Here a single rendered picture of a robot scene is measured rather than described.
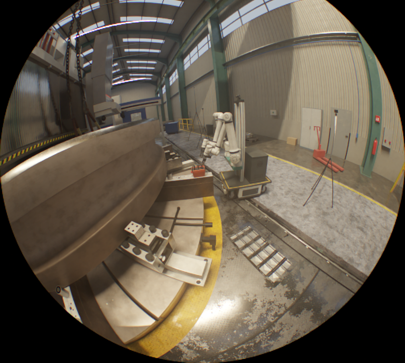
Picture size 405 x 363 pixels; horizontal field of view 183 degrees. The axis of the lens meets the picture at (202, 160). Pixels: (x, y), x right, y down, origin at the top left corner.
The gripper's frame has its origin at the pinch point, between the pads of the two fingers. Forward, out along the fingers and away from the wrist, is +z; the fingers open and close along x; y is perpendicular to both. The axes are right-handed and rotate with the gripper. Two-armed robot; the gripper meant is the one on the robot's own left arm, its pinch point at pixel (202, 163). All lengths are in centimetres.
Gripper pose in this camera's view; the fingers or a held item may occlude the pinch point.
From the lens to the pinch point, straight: 208.7
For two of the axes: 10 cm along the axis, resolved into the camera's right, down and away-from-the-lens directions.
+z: -3.2, 8.2, 4.8
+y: -9.5, -3.1, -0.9
